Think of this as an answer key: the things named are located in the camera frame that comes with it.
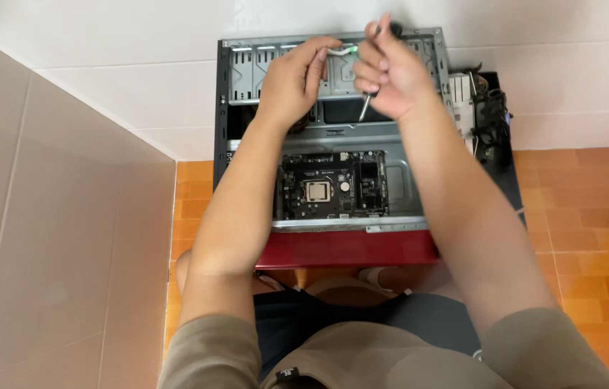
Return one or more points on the person's right hand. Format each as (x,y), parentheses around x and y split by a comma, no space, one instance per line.
(404,81)

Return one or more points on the black motherboard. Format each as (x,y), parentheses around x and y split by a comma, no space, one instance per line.
(361,186)

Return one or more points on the dark shorts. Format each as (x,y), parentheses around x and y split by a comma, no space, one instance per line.
(293,324)

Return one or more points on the person's right fingers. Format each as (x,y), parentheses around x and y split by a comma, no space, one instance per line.
(372,59)

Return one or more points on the grey metal computer case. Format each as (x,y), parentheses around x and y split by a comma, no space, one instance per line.
(337,138)

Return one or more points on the person's left hand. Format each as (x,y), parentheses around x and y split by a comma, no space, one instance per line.
(288,81)

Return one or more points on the silver processor chip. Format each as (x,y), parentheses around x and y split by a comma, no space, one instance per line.
(318,191)

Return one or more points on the olive shirt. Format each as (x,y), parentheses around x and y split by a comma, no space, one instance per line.
(369,356)

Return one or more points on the white sandal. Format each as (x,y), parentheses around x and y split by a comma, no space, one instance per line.
(269,282)
(376,274)

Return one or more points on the white computer component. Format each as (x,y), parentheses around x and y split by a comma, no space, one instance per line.
(462,102)

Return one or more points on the red stool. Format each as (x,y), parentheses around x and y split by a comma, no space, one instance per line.
(347,248)

